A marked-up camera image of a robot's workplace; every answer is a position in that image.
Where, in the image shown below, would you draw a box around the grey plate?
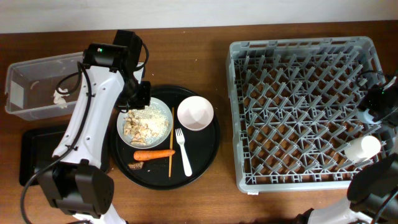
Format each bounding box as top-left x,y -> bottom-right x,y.
116,97 -> 174,149

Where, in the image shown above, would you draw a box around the rice and nut scraps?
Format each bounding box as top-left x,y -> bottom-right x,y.
123,106 -> 169,146

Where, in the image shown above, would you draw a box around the wooden chopstick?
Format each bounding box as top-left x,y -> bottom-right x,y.
168,107 -> 175,178

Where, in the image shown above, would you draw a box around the white cup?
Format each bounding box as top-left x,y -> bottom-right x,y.
344,136 -> 381,163

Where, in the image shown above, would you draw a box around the white plastic fork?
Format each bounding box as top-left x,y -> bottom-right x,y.
175,128 -> 192,177

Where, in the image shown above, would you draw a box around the pink bowl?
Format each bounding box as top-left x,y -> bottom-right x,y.
177,96 -> 214,131

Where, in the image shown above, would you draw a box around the white napkin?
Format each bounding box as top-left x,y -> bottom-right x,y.
53,88 -> 69,109

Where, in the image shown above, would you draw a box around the blue cup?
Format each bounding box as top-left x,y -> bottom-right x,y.
357,109 -> 382,124

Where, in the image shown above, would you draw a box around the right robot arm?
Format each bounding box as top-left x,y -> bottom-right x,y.
292,75 -> 397,223

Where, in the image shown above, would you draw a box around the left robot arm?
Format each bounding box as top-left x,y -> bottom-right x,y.
26,30 -> 150,223

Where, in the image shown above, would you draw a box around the grey plastic dishwasher rack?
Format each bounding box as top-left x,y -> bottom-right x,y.
226,36 -> 397,194

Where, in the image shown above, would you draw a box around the clear plastic waste bin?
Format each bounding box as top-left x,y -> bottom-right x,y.
4,52 -> 83,121

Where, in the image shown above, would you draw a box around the orange carrot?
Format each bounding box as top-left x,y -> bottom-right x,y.
133,149 -> 175,161

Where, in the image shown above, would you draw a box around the brown food scrap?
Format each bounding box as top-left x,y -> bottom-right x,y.
127,161 -> 144,170

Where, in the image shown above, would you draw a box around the round black serving tray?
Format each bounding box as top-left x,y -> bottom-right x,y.
108,85 -> 221,190

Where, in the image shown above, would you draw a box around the black rectangular tray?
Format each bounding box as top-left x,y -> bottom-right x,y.
19,124 -> 68,186

